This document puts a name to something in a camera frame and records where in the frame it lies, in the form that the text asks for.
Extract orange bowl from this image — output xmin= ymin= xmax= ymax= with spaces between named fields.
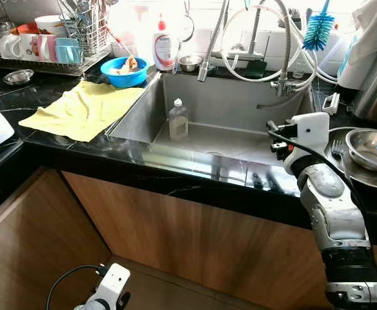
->
xmin=17 ymin=23 xmax=42 ymax=35

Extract wire cutlery basket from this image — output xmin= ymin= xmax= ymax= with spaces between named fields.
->
xmin=58 ymin=0 xmax=110 ymax=56

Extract white printed mug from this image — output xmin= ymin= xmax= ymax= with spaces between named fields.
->
xmin=19 ymin=34 xmax=42 ymax=62

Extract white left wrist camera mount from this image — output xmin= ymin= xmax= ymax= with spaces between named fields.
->
xmin=93 ymin=263 xmax=131 ymax=307

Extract plain white mug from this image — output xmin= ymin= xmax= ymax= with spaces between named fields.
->
xmin=0 ymin=34 xmax=23 ymax=61

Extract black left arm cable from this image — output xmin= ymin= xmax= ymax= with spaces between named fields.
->
xmin=45 ymin=263 xmax=107 ymax=310

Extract blue bottle brush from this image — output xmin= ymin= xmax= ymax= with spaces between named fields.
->
xmin=302 ymin=0 xmax=336 ymax=52

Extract small white plastic holder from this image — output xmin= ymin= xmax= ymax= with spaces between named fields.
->
xmin=322 ymin=92 xmax=340 ymax=116

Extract wooden base cabinet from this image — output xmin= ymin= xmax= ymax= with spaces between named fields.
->
xmin=0 ymin=165 xmax=377 ymax=310

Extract wire dish rack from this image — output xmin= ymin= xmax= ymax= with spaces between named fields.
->
xmin=0 ymin=19 xmax=112 ymax=77

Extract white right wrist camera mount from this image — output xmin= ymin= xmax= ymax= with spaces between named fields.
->
xmin=283 ymin=113 xmax=332 ymax=174

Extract white hanging cloth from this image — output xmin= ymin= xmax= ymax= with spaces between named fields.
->
xmin=336 ymin=0 xmax=377 ymax=91

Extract brown food scraps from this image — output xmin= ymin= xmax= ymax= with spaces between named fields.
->
xmin=111 ymin=56 xmax=139 ymax=73

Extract white dish soap bottle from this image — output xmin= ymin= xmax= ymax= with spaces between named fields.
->
xmin=152 ymin=14 xmax=180 ymax=72

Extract light blue mug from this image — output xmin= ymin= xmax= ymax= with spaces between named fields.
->
xmin=54 ymin=37 xmax=84 ymax=65

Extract steel fork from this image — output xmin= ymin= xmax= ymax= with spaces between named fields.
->
xmin=331 ymin=139 xmax=345 ymax=170

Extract round steel plate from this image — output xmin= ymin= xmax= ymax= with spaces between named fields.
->
xmin=324 ymin=127 xmax=377 ymax=191

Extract stainless steel sink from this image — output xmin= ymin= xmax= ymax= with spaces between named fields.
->
xmin=106 ymin=70 xmax=329 ymax=189

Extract pink mug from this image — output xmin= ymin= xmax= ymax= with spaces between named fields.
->
xmin=37 ymin=34 xmax=58 ymax=63

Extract yellow cloth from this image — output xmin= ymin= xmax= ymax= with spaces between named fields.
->
xmin=18 ymin=79 xmax=145 ymax=143

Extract green sponge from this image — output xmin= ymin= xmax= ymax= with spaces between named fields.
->
xmin=243 ymin=59 xmax=267 ymax=80

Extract white ceramic bowl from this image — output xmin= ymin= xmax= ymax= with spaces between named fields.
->
xmin=34 ymin=15 xmax=68 ymax=36

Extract small shallow steel dish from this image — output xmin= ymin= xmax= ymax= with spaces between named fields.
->
xmin=2 ymin=69 xmax=35 ymax=87

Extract large steel bowl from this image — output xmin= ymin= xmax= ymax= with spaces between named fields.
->
xmin=345 ymin=129 xmax=377 ymax=172

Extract small steel bowl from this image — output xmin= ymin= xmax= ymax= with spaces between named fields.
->
xmin=178 ymin=55 xmax=204 ymax=72

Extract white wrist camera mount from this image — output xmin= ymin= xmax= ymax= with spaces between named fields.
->
xmin=93 ymin=263 xmax=131 ymax=307
xmin=283 ymin=113 xmax=332 ymax=174

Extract small steel tap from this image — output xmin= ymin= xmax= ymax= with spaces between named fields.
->
xmin=256 ymin=76 xmax=309 ymax=110

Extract blue plastic bowl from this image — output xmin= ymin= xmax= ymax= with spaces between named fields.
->
xmin=100 ymin=56 xmax=150 ymax=88

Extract steel pull-down faucet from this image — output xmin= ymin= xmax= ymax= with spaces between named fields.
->
xmin=197 ymin=0 xmax=294 ymax=88

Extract clear plastic bottle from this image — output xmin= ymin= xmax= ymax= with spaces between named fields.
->
xmin=168 ymin=98 xmax=190 ymax=142

